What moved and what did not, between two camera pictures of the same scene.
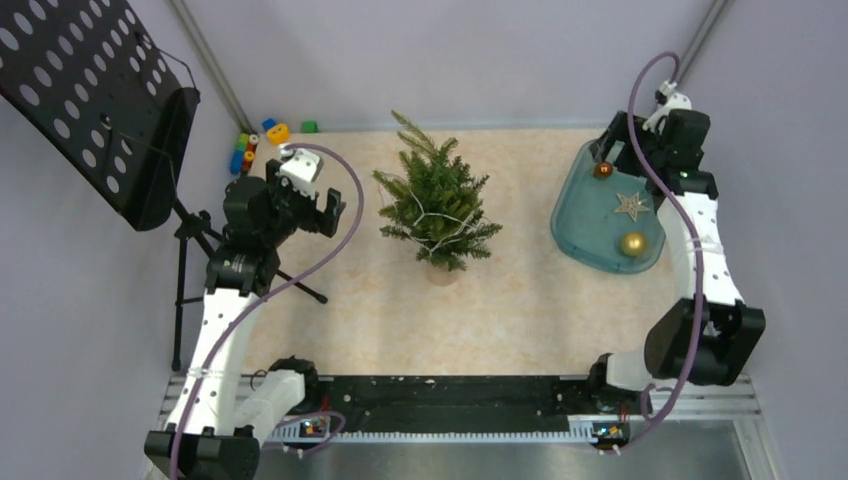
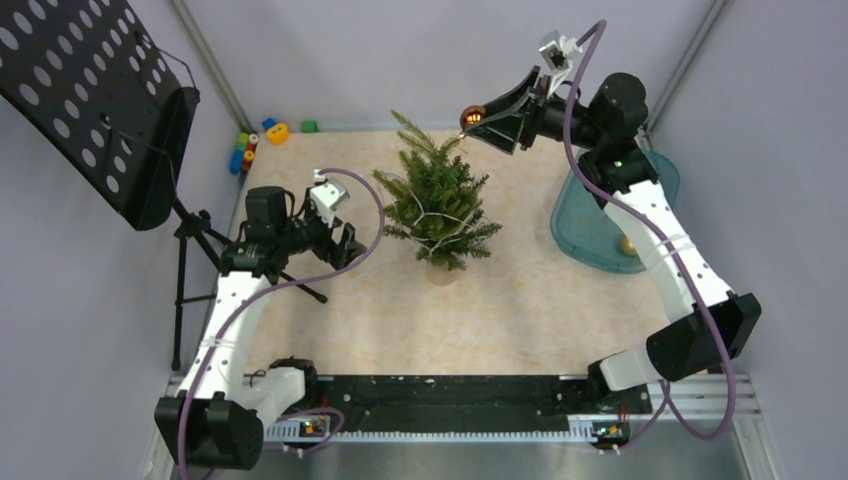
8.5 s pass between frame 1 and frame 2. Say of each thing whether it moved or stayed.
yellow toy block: stayed
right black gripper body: moved
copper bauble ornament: moved
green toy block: stayed
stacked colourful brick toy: stayed
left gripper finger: moved
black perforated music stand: stayed
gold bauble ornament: stayed
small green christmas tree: stayed
